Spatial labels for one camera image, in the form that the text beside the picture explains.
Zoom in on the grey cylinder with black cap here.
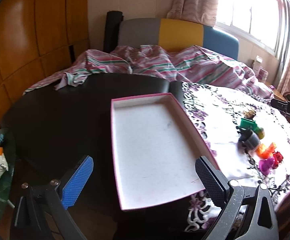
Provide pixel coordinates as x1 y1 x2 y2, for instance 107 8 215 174
237 129 261 153

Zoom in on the wooden wardrobe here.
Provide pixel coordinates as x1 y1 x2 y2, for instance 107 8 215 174
0 0 89 130

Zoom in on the black rolled mat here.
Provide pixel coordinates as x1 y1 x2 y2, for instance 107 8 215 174
103 10 124 53

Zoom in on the wooden bedside table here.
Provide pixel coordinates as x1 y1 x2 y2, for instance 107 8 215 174
271 89 290 103

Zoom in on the small white box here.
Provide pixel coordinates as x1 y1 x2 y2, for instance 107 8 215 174
251 56 263 72

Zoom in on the purple dimpled ball massager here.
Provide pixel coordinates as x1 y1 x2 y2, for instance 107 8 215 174
258 156 277 174

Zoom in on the small pink box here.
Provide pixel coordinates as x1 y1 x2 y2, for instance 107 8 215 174
258 67 269 82

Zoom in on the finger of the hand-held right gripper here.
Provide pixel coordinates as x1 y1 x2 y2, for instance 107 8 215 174
270 99 290 123

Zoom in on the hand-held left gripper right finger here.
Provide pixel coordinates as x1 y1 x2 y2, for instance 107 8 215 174
195 156 279 240

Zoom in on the window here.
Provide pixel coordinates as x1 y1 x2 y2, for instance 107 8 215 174
215 0 287 58

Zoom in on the green plastic holder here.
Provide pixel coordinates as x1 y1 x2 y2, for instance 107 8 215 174
239 118 258 131

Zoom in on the brown pegged comb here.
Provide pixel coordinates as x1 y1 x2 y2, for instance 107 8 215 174
242 109 257 120

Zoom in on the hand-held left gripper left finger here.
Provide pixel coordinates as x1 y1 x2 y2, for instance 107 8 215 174
10 155 94 240

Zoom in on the white floral embroidered tablecloth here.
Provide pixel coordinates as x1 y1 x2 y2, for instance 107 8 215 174
181 81 290 233

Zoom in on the pink striped blanket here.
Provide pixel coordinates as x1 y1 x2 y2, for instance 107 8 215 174
22 44 274 99

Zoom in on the pink shallow cardboard box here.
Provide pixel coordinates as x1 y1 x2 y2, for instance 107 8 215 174
110 93 222 211

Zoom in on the red lipstick case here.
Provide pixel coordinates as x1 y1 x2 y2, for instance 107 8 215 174
272 151 285 169

